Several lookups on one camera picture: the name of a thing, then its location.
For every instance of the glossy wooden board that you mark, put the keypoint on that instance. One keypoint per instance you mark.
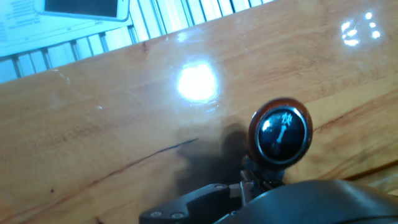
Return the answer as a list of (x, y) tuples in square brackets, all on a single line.
[(93, 140)]

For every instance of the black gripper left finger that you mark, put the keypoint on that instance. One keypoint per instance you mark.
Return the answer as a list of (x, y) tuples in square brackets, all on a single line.
[(199, 205)]

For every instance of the white smartphone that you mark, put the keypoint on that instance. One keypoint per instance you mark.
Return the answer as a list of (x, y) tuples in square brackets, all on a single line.
[(81, 7)]

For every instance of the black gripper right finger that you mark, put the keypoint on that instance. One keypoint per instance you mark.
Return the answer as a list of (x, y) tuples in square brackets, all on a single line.
[(270, 179)]

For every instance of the white paper sheet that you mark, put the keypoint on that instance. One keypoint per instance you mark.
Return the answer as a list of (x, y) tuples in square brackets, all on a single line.
[(31, 34)]

